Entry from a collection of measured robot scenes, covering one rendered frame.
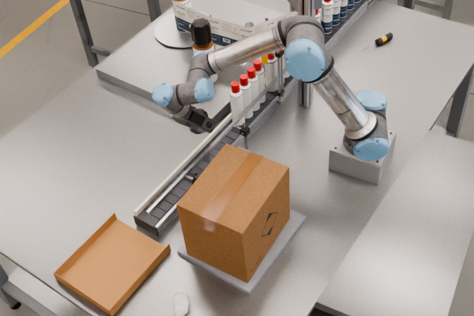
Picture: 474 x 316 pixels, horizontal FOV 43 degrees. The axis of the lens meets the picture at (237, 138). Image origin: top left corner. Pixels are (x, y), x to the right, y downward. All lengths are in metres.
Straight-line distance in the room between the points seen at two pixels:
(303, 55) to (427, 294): 0.85
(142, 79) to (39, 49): 2.07
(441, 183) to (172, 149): 1.04
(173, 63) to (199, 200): 1.06
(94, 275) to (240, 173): 0.61
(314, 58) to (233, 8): 1.40
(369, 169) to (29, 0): 3.72
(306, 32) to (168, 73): 1.07
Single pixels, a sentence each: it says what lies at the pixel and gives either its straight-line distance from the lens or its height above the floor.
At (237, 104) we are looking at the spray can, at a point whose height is 1.00.
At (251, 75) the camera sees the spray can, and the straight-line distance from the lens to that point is 2.40.
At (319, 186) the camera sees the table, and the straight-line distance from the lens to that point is 2.29.
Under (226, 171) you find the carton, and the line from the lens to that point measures 1.96.
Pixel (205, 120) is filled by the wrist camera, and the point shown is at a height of 1.13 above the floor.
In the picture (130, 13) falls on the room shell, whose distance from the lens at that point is 4.89.
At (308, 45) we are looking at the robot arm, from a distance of 1.79.
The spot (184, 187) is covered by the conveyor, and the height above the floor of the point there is 0.88.
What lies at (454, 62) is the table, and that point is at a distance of 2.91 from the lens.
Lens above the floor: 2.57
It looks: 45 degrees down
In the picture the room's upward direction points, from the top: 6 degrees counter-clockwise
